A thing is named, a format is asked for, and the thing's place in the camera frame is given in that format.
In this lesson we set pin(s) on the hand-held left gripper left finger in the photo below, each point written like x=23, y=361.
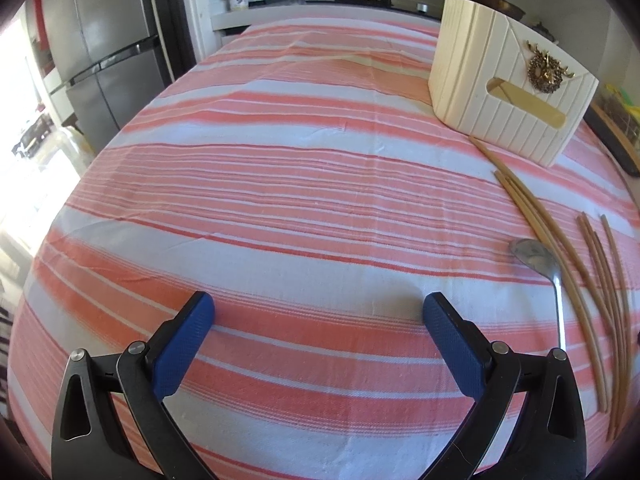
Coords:
x=182, y=345

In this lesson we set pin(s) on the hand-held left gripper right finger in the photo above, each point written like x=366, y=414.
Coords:
x=452, y=345

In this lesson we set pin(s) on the metal spoon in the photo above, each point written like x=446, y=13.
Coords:
x=535, y=257

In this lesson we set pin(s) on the bunch of wooden chopsticks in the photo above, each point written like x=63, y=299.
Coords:
x=601, y=390

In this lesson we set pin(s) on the cream ribbed utensil box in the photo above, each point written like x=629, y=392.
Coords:
x=480, y=85

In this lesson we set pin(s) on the pink striped tablecloth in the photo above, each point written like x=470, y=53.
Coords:
x=280, y=210

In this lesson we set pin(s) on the black tray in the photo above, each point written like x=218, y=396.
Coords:
x=602, y=132

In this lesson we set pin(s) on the brown basket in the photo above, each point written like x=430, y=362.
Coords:
x=620, y=105

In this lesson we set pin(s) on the grey refrigerator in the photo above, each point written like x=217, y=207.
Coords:
x=110, y=20

